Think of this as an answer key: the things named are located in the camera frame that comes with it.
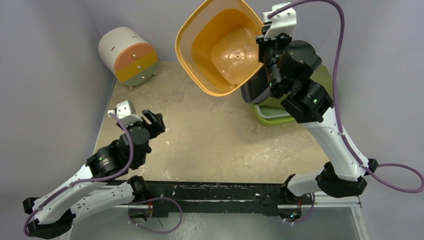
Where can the orange mesh basket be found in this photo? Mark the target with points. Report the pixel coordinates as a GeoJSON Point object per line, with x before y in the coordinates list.
{"type": "Point", "coordinates": [217, 48]}

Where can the lime green tray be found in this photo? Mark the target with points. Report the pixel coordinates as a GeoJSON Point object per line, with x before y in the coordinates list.
{"type": "Point", "coordinates": [273, 121]}

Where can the white mesh tray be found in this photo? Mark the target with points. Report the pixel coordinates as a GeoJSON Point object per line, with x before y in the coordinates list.
{"type": "Point", "coordinates": [270, 112]}

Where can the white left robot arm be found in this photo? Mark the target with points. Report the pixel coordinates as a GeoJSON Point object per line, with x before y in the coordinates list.
{"type": "Point", "coordinates": [54, 214]}

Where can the olive green mesh basket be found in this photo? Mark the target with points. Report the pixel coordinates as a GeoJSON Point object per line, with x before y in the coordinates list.
{"type": "Point", "coordinates": [322, 76]}

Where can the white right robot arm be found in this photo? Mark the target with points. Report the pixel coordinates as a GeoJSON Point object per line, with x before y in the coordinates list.
{"type": "Point", "coordinates": [289, 66]}

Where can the aluminium frame rail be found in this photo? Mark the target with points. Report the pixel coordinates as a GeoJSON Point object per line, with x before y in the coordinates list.
{"type": "Point", "coordinates": [326, 201]}

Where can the grey mesh basket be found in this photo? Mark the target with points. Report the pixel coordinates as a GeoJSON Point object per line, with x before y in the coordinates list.
{"type": "Point", "coordinates": [256, 90]}

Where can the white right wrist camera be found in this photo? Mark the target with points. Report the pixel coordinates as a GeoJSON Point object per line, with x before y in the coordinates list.
{"type": "Point", "coordinates": [283, 23]}

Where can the round pastel drawer cabinet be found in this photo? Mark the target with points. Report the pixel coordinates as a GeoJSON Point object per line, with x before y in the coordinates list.
{"type": "Point", "coordinates": [130, 58]}

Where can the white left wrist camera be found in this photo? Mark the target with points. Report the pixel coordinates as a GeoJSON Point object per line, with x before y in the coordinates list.
{"type": "Point", "coordinates": [125, 111]}

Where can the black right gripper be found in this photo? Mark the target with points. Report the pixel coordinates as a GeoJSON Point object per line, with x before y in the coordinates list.
{"type": "Point", "coordinates": [268, 44]}

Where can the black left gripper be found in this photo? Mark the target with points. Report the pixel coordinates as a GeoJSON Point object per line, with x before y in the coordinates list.
{"type": "Point", "coordinates": [156, 119]}

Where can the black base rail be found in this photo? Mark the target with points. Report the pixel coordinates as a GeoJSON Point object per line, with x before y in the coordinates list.
{"type": "Point", "coordinates": [268, 199]}

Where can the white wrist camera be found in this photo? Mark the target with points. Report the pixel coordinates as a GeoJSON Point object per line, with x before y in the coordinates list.
{"type": "Point", "coordinates": [125, 111]}
{"type": "Point", "coordinates": [283, 23]}

